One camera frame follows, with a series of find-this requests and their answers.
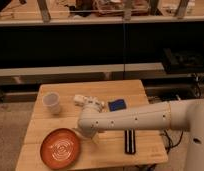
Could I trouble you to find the blue sponge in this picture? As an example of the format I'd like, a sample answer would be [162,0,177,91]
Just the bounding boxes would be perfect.
[108,99,127,111]

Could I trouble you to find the black vertical pole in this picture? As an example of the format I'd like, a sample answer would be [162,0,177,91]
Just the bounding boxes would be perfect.
[122,23,126,80]

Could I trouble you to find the translucent plastic cup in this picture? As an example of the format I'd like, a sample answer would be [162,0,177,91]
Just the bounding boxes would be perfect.
[42,92,61,115]

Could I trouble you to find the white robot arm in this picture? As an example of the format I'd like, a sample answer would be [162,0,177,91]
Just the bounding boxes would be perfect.
[77,99,204,171]

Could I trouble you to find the long wooden bench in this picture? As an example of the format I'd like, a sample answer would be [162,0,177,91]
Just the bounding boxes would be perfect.
[0,63,164,77]

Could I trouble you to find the orange ceramic bowl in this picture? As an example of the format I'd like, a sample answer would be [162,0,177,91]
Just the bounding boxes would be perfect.
[40,128,80,170]

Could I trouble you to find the white plastic bottle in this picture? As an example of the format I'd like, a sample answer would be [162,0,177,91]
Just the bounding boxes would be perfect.
[73,95,94,106]

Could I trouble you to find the black power cable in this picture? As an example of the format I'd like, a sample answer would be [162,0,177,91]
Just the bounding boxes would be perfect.
[161,129,184,151]

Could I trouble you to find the wooden table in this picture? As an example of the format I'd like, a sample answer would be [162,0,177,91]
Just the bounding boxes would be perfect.
[16,80,168,171]

